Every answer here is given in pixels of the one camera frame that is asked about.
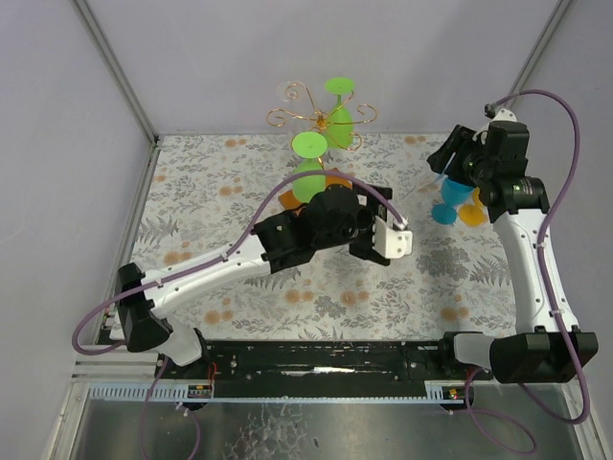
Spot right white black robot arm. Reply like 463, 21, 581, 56
427, 121, 599, 384

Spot green wine glass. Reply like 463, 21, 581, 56
323, 77, 355, 150
291, 131, 328, 174

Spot gold wire glass rack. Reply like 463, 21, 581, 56
266, 81, 378, 151

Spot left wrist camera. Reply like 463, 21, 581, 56
373, 217, 413, 260

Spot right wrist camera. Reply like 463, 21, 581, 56
484, 103, 517, 130

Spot left grey cable duct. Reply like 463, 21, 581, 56
88, 380, 215, 403

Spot right grey cable duct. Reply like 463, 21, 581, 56
424, 380, 474, 404

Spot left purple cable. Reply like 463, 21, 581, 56
71, 172, 408, 460

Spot front green wine glass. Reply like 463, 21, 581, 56
291, 131, 328, 174

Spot orange wine glass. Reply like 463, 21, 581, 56
458, 188, 488, 227

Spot purple cable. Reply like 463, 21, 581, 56
71, 172, 408, 460
465, 89, 589, 453

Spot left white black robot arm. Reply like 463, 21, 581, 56
117, 185, 406, 366

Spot back green wine glass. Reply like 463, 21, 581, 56
323, 77, 355, 150

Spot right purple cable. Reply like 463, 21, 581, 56
465, 89, 589, 453

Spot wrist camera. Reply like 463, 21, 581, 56
373, 217, 413, 260
484, 103, 517, 130

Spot floral table mat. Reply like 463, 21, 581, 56
131, 134, 516, 340

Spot orange wooden rack base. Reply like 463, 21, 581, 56
279, 175, 352, 210

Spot grey cable duct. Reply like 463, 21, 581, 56
424, 380, 474, 404
88, 380, 215, 403

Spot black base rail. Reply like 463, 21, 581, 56
162, 340, 469, 402

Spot blue wine glass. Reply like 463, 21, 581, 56
431, 178, 475, 225

